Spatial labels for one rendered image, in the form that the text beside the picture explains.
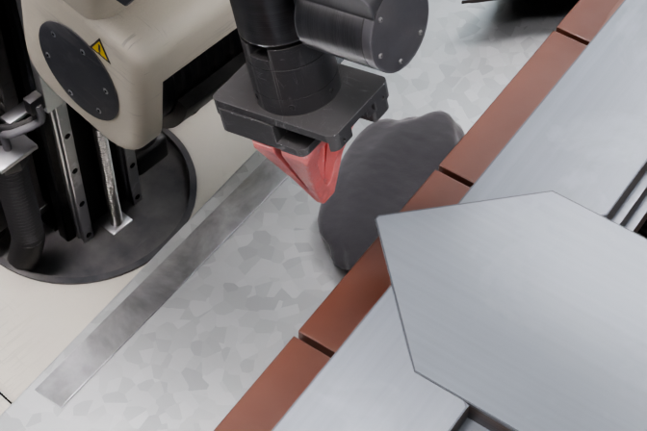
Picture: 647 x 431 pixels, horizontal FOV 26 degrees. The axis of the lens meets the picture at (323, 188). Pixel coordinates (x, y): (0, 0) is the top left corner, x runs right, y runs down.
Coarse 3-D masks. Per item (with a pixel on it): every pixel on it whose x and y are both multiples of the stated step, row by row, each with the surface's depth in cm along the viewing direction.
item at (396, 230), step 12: (384, 216) 97; (396, 216) 97; (408, 216) 97; (420, 216) 97; (384, 228) 96; (396, 228) 96; (408, 228) 96; (384, 240) 95; (396, 240) 95; (408, 240) 95; (384, 252) 95; (396, 252) 95
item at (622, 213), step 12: (636, 180) 100; (624, 192) 98; (636, 192) 100; (624, 204) 99; (636, 204) 100; (612, 216) 99; (624, 216) 99; (636, 216) 101; (636, 228) 101; (468, 408) 88; (468, 420) 88; (480, 420) 88; (492, 420) 87
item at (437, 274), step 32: (544, 192) 98; (448, 224) 96; (480, 224) 96; (512, 224) 96; (416, 256) 94; (448, 256) 94; (480, 256) 94; (416, 288) 93; (448, 288) 93; (480, 288) 93; (416, 320) 91; (448, 320) 91; (416, 352) 90
